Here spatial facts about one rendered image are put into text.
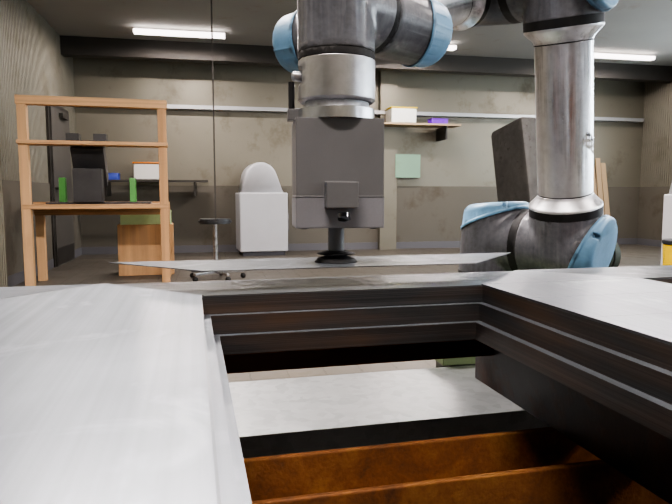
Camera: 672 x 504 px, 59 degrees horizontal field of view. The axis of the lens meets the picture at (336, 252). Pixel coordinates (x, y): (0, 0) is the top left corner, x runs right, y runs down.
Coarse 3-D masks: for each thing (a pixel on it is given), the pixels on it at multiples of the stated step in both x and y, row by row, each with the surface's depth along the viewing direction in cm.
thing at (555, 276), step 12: (504, 276) 63; (516, 276) 63; (528, 276) 63; (540, 276) 63; (552, 276) 63; (564, 276) 63; (576, 276) 63; (588, 276) 63; (600, 276) 63; (612, 276) 63
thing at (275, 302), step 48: (192, 288) 55; (240, 288) 55; (288, 288) 55; (336, 288) 55; (384, 288) 55; (432, 288) 56; (480, 288) 57; (240, 336) 51; (288, 336) 52; (336, 336) 53; (384, 336) 54; (432, 336) 55; (480, 336) 55; (528, 336) 49; (576, 336) 44; (624, 336) 39; (576, 384) 41; (624, 384) 38; (240, 480) 25
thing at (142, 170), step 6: (132, 162) 904; (138, 162) 906; (144, 162) 908; (150, 162) 909; (156, 162) 911; (138, 168) 908; (144, 168) 909; (150, 168) 911; (156, 168) 913; (138, 174) 908; (144, 174) 910; (150, 174) 912; (156, 174) 914
